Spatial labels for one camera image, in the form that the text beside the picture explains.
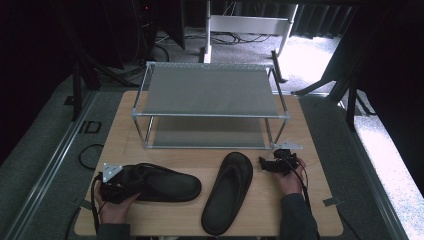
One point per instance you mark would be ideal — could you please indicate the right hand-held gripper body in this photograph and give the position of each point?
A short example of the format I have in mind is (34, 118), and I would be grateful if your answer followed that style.
(283, 163)

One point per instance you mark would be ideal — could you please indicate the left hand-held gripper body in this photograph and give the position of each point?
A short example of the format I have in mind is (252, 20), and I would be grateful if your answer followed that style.
(111, 188)

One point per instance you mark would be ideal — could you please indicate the black slipper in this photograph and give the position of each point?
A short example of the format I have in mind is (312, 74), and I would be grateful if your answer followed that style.
(230, 193)
(173, 186)

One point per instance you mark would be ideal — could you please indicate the grey metal shoe rack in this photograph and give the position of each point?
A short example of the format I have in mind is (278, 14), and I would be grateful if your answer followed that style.
(210, 90)

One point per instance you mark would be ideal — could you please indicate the person's right hand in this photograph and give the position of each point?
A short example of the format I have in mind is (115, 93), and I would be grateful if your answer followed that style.
(291, 183)

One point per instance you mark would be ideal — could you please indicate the person's left hand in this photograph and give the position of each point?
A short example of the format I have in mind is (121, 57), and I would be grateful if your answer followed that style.
(115, 211)

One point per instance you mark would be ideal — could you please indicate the grey tape piece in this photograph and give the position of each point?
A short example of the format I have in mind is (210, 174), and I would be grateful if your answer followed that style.
(332, 201)
(85, 204)

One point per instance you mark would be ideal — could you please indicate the black metal stand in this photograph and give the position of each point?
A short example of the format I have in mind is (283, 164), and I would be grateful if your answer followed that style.
(77, 93)
(350, 100)

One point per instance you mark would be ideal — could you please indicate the black stand leg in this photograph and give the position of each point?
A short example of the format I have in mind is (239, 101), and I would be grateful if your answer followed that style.
(278, 66)

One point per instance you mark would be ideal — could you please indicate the dark computer tower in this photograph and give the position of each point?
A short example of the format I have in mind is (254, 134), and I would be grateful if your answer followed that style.
(145, 26)

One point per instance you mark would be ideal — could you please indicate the aluminium floor rail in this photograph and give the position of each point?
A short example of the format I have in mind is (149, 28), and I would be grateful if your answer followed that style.
(370, 173)
(50, 166)

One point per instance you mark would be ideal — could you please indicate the white desk frame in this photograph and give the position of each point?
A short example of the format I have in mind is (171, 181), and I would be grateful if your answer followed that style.
(248, 24)

